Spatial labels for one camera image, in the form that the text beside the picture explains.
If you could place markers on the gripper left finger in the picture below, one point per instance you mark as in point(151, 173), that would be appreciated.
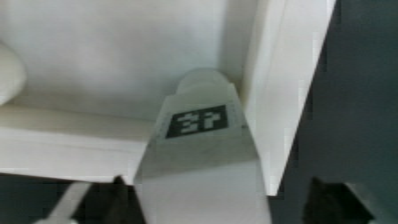
point(108, 206)

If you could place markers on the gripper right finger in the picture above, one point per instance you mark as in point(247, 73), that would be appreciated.
point(332, 206)

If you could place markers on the white table leg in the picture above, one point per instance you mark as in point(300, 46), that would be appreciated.
point(199, 178)

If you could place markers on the white square table top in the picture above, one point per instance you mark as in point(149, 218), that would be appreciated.
point(110, 48)

